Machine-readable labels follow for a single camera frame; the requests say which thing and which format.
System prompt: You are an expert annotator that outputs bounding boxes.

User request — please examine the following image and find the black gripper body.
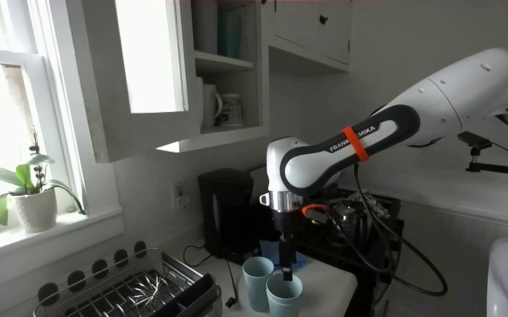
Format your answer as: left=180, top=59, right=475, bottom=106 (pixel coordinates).
left=270, top=208, right=302, bottom=242

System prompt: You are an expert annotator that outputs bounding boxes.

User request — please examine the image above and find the teal plastic cup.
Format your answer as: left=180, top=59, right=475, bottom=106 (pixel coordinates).
left=240, top=256, right=277, bottom=314
left=265, top=273, right=305, bottom=317

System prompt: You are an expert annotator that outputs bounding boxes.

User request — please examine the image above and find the blue cloth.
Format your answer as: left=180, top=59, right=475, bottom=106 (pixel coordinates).
left=261, top=249, right=312, bottom=273

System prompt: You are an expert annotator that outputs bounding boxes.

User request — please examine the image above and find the black coffee maker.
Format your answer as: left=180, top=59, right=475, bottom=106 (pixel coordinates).
left=198, top=168, right=256, bottom=265

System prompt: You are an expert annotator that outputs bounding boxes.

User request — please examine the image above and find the glass coffee carafe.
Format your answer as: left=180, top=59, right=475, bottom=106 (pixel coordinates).
left=323, top=196, right=385, bottom=243

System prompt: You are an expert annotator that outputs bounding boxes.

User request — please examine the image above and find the patterned ceramic jar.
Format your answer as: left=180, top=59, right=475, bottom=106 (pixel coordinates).
left=217, top=92, right=245, bottom=131

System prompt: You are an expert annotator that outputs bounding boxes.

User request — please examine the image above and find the white pitcher on shelf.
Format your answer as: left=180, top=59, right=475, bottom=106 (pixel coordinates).
left=199, top=83, right=226, bottom=131

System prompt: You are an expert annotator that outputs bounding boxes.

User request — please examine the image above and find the metal dish rack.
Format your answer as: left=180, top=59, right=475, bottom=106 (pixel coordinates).
left=32, top=238, right=224, bottom=317

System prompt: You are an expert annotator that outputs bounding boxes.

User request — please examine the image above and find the small white heart cabinet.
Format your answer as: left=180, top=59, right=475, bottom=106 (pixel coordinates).
left=266, top=0, right=355, bottom=76

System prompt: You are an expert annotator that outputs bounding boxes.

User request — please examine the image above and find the orchid in white pot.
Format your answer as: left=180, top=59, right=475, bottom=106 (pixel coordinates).
left=0, top=131, right=88, bottom=235

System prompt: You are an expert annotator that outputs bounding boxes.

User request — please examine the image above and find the black coffee maker cord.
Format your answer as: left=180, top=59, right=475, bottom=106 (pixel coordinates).
left=182, top=243, right=242, bottom=310

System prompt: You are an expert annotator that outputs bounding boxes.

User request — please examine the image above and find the white wall outlet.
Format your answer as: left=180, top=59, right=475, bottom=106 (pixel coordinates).
left=169, top=180, right=192, bottom=212

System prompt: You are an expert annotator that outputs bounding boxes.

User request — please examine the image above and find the white wall cabinet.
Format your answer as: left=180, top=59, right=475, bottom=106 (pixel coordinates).
left=65, top=0, right=270, bottom=166

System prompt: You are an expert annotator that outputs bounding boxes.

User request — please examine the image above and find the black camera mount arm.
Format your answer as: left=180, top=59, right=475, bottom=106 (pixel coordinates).
left=457, top=129, right=508, bottom=180

